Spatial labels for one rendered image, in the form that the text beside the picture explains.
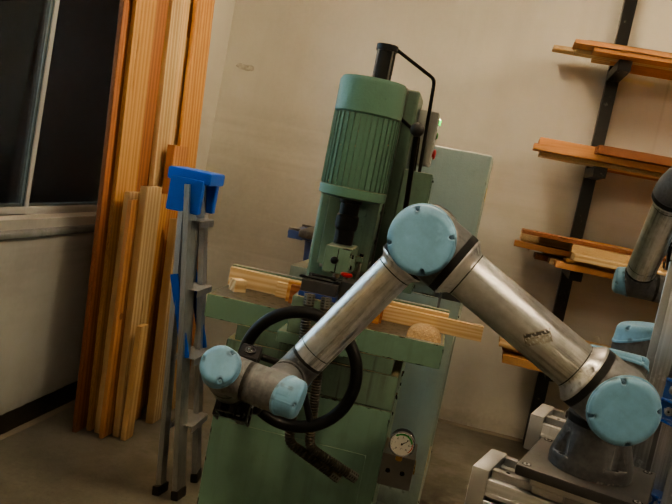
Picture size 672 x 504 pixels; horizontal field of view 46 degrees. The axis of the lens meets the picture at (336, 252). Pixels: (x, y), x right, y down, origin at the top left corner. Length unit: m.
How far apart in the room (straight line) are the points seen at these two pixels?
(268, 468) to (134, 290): 1.42
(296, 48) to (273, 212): 0.92
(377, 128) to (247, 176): 2.59
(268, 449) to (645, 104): 2.97
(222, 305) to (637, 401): 1.06
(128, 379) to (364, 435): 1.61
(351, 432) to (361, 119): 0.78
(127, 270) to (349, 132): 1.53
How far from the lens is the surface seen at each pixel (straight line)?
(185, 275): 2.79
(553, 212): 4.31
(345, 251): 2.03
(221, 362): 1.43
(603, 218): 4.34
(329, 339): 1.51
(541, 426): 2.03
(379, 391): 1.96
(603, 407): 1.34
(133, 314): 3.32
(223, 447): 2.08
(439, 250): 1.29
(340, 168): 2.00
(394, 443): 1.93
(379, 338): 1.93
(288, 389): 1.42
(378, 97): 1.99
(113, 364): 3.35
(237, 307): 1.98
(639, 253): 2.15
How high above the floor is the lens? 1.28
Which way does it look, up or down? 6 degrees down
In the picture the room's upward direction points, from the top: 11 degrees clockwise
